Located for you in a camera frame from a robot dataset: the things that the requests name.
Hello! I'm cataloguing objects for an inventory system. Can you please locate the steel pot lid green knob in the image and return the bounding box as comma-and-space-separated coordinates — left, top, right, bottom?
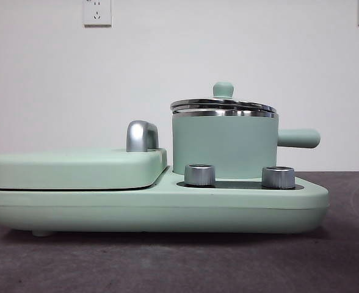
170, 81, 277, 120

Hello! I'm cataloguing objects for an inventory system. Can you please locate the silver control knob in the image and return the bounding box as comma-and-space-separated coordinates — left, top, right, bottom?
261, 165, 296, 189
184, 164, 216, 187

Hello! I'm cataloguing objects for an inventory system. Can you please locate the mint green pot with handle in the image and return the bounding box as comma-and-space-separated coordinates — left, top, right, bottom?
172, 108, 321, 181

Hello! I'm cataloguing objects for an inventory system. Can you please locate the silver griddle lid handle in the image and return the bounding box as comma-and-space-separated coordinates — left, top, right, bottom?
125, 120, 159, 152

